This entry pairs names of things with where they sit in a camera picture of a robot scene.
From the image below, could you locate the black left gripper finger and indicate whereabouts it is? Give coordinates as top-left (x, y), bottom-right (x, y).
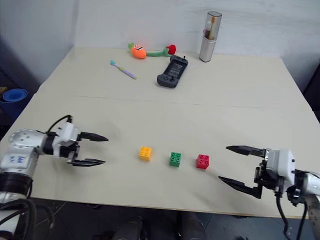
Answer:
top-left (66, 157), bottom-right (107, 168)
top-left (79, 131), bottom-right (110, 143)

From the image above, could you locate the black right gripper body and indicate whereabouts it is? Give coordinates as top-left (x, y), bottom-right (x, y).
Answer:
top-left (253, 148), bottom-right (285, 195)

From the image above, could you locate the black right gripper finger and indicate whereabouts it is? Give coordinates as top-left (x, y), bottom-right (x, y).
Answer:
top-left (225, 145), bottom-right (265, 158)
top-left (217, 175), bottom-right (263, 200)

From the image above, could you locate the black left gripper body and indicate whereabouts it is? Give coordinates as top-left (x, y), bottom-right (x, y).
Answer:
top-left (59, 139), bottom-right (82, 163)

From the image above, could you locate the red toy brick cube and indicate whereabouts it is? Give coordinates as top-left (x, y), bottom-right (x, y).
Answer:
top-left (195, 153), bottom-right (211, 171)

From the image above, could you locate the yellow toy brick cube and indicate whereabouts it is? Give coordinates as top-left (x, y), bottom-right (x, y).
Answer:
top-left (138, 146), bottom-right (154, 162)

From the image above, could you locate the green toy brick cube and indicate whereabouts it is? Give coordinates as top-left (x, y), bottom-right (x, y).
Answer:
top-left (169, 151), bottom-right (183, 167)

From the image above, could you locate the purple toothbrush with teal head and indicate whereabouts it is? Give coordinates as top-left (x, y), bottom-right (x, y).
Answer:
top-left (109, 59), bottom-right (138, 81)

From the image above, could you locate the blue bowl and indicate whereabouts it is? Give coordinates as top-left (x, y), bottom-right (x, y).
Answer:
top-left (0, 88), bottom-right (29, 104)

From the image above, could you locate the orange carrot plush toy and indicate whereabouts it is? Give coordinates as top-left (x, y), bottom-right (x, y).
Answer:
top-left (127, 41), bottom-right (148, 61)

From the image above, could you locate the dark grey handheld game controller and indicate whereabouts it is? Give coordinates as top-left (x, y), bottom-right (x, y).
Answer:
top-left (156, 55), bottom-right (189, 89)

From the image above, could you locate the plush rose with green stem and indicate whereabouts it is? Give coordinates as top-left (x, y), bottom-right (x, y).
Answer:
top-left (145, 44), bottom-right (177, 58)

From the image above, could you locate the silver clear toothbrush travel case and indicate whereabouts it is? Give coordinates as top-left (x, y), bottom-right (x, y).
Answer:
top-left (198, 10), bottom-right (224, 63)

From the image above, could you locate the orange toothbrush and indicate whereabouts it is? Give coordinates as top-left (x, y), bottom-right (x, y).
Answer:
top-left (210, 15), bottom-right (218, 40)

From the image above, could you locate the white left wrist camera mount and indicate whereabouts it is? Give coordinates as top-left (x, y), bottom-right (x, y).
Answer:
top-left (51, 122), bottom-right (82, 159)

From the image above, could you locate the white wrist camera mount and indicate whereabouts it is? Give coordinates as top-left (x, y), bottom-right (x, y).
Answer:
top-left (264, 148), bottom-right (297, 189)
top-left (51, 122), bottom-right (82, 159)

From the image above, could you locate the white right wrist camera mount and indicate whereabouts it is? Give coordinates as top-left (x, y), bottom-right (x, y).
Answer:
top-left (264, 148), bottom-right (297, 189)

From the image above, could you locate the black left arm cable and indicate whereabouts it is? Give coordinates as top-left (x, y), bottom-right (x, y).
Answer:
top-left (45, 114), bottom-right (74, 137)

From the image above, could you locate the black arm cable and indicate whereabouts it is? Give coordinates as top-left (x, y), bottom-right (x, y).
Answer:
top-left (274, 188), bottom-right (309, 240)
top-left (45, 114), bottom-right (74, 137)

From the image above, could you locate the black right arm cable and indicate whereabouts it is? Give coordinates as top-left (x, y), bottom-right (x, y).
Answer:
top-left (274, 188), bottom-right (309, 240)

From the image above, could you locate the black cable bundle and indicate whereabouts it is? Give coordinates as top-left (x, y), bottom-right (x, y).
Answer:
top-left (13, 196), bottom-right (55, 240)

